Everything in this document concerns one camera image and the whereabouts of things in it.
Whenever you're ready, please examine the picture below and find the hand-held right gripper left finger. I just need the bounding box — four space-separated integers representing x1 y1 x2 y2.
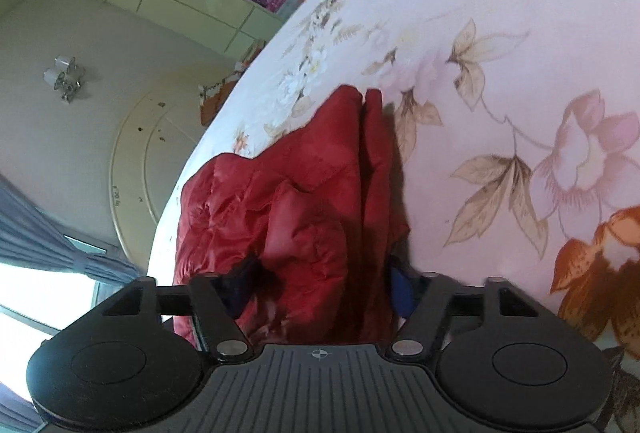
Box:
102 255 262 364

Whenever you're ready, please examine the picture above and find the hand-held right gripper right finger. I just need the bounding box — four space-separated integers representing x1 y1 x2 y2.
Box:
387 255 542 364

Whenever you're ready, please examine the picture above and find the red puffer jacket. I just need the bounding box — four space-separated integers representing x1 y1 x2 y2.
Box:
172 84 413 349

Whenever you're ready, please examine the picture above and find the cream wooden headboard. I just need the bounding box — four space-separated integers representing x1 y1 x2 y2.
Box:
109 78 241 245

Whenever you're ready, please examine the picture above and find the brown patterned pillow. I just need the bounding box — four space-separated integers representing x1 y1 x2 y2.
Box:
197 40 267 127

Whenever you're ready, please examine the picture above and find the blue curtain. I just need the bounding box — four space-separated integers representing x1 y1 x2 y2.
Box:
0 173 147 285

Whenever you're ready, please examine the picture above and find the ceiling lamp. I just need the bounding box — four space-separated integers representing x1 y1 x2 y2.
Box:
42 54 87 104

